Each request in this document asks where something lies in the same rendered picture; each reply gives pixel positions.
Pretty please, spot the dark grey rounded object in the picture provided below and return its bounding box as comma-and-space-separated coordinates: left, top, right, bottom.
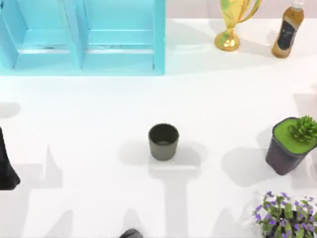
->
118, 228, 145, 238

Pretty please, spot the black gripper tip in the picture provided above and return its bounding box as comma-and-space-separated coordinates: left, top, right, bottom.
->
0, 126, 21, 191

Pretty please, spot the gold trophy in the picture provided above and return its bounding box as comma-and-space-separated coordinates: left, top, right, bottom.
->
213, 0, 263, 52

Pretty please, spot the grey-green cup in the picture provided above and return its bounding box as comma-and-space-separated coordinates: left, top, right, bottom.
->
148, 123, 180, 162

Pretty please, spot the brown bottle with black label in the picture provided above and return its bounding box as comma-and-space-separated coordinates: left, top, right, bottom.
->
271, 0, 305, 59

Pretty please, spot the light blue rack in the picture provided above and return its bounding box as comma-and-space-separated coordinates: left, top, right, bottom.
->
0, 0, 166, 76

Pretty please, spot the purple flowering potted plant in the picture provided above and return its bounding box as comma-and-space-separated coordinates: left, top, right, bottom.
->
252, 190, 317, 238

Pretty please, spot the dark pot with green succulent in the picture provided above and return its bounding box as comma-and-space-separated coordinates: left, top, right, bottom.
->
265, 115, 317, 177

